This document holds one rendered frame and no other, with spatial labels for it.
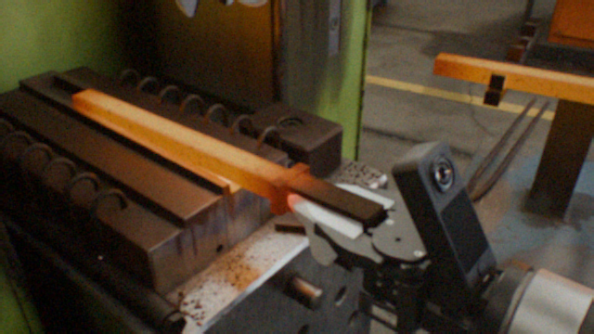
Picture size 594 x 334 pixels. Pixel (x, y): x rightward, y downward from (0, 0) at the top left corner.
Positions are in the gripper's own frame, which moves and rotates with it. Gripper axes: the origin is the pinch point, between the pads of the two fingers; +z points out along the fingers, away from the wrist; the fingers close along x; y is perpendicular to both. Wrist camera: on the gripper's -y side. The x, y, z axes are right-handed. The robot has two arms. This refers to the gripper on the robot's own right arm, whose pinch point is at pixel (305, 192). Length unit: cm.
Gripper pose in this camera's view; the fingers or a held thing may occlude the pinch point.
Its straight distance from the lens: 49.0
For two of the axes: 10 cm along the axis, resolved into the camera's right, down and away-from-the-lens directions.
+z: -7.7, -3.4, 5.4
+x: 6.4, -4.4, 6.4
